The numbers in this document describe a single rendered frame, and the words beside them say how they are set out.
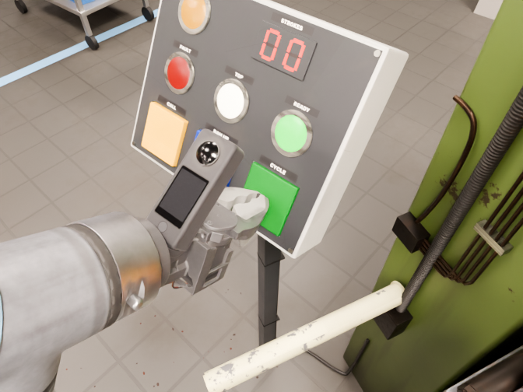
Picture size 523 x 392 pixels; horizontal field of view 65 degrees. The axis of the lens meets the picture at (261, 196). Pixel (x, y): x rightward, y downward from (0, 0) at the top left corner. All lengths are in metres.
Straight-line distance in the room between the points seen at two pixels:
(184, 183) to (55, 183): 1.76
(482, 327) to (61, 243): 0.67
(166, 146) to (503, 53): 0.46
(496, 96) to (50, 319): 0.54
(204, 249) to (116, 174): 1.66
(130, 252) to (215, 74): 0.31
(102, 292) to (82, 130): 2.06
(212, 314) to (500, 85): 1.24
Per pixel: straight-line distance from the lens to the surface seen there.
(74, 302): 0.32
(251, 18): 0.55
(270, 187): 0.53
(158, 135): 0.65
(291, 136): 0.51
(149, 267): 0.35
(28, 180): 2.21
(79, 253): 0.33
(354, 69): 0.48
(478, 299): 0.78
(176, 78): 0.62
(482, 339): 0.83
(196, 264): 0.43
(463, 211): 0.68
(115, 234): 0.35
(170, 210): 0.40
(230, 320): 1.55
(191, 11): 0.61
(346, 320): 0.87
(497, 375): 0.57
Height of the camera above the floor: 1.43
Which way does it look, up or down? 50 degrees down
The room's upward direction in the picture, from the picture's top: straight up
